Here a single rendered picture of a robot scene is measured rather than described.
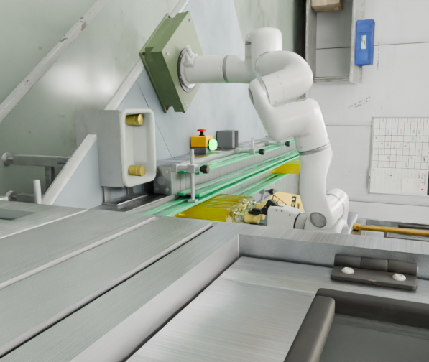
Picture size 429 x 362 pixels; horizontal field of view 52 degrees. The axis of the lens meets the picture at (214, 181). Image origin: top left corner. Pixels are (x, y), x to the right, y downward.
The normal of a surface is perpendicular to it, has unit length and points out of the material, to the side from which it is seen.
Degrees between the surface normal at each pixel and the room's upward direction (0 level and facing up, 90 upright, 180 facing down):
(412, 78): 90
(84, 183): 0
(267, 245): 90
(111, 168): 90
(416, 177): 90
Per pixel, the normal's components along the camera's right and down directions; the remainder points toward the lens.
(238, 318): -0.01, -0.99
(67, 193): 0.92, 0.06
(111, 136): -0.40, 0.15
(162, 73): -0.30, 0.74
